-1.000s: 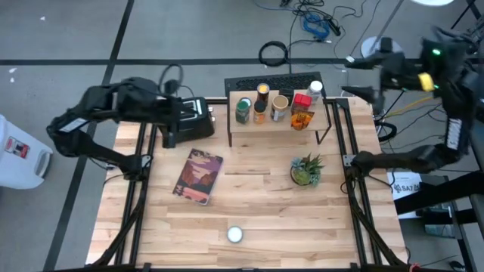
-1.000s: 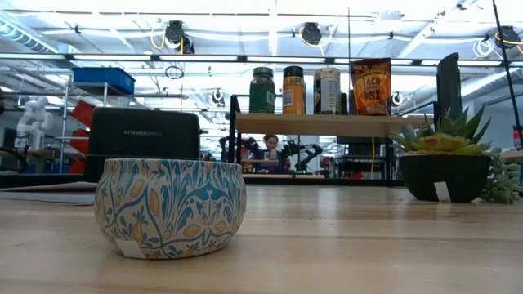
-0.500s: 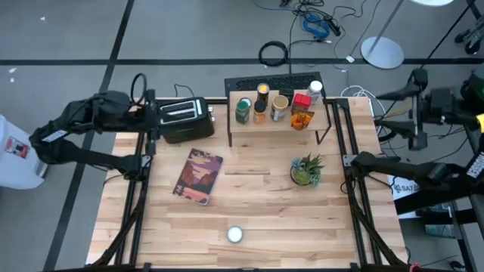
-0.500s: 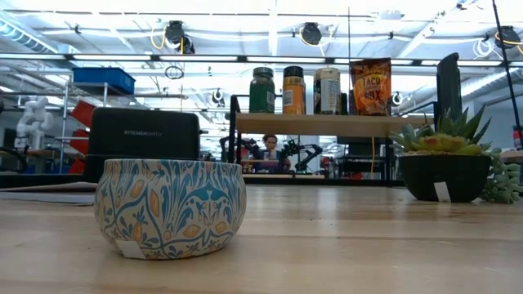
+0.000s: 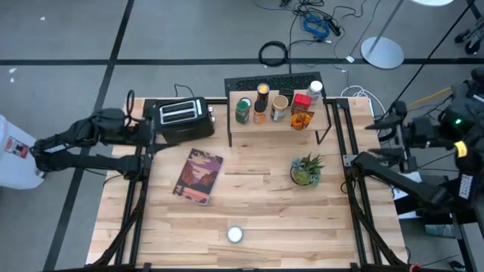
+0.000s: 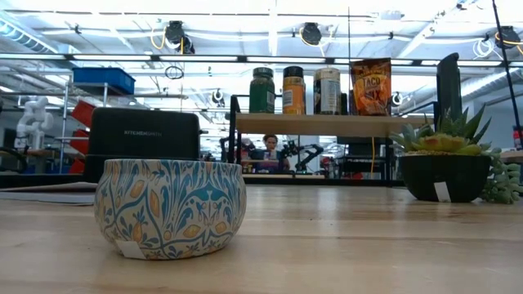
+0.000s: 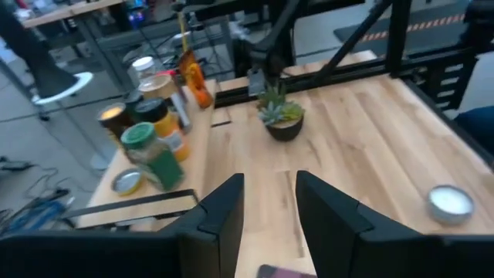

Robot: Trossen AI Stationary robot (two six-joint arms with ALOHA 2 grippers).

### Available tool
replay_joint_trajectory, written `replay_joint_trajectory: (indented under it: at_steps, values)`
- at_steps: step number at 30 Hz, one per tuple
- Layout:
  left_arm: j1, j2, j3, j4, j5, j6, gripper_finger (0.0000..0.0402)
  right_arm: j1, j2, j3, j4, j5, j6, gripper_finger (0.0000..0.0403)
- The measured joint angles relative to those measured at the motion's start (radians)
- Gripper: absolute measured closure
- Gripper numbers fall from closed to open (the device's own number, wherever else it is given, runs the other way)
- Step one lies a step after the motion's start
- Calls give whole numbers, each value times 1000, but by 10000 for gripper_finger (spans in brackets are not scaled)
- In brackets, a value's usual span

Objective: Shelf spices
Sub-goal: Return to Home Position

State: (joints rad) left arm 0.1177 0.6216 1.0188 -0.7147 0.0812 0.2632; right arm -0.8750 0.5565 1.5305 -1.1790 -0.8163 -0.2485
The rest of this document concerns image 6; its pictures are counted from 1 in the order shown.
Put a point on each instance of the green-lid spice jar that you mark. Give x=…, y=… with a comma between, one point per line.
x=261, y=94

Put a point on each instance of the black-lid orange spice jar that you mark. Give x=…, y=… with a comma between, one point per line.
x=294, y=94

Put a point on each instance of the round tan-top tin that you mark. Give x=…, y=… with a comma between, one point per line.
x=327, y=92

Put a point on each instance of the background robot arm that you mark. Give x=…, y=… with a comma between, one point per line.
x=306, y=155

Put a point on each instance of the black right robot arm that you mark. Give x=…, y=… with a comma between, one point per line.
x=448, y=85

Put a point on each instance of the raised wooden shelf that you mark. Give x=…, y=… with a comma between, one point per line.
x=318, y=124

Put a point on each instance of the person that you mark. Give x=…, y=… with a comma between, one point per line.
x=270, y=153

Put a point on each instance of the small black ceiling fixture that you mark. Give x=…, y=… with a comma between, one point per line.
x=397, y=99
x=217, y=96

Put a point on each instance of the dark background workbench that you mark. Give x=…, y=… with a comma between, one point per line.
x=355, y=159

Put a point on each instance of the floral candle tin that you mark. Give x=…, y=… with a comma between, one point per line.
x=169, y=206

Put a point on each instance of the black toaster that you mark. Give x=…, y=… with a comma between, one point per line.
x=139, y=134

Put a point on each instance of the black ceiling spotlight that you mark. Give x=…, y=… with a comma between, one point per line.
x=175, y=34
x=311, y=33
x=506, y=36

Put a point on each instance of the thin black pole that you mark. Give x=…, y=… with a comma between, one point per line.
x=349, y=36

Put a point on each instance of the blue storage bin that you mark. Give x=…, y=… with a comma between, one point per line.
x=104, y=79

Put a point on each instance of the red storage bin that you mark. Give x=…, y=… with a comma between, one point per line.
x=83, y=112
x=79, y=143
x=77, y=165

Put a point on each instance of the potted succulent plant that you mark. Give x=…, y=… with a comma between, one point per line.
x=445, y=171

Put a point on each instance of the metal shelving rack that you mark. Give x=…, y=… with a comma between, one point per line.
x=64, y=122

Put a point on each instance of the landscape cover book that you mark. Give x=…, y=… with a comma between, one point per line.
x=53, y=194

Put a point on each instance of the white robot figure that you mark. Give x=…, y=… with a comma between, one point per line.
x=34, y=120

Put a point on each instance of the small red object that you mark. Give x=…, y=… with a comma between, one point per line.
x=518, y=139

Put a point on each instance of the black table frame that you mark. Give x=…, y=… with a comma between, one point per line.
x=335, y=182

